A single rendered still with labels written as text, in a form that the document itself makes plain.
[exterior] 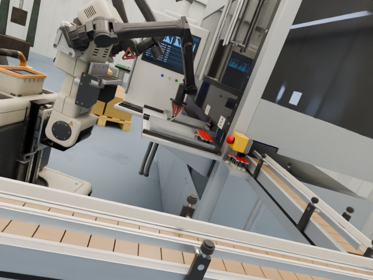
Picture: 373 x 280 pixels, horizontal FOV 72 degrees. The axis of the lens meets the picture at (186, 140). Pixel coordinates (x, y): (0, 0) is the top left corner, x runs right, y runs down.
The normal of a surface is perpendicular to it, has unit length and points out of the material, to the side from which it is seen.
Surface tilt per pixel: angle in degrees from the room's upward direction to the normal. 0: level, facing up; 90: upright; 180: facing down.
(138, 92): 90
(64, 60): 90
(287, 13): 90
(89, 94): 90
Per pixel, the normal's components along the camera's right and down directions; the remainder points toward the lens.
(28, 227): 0.33, -0.91
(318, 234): -0.93, -0.28
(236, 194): 0.15, 0.31
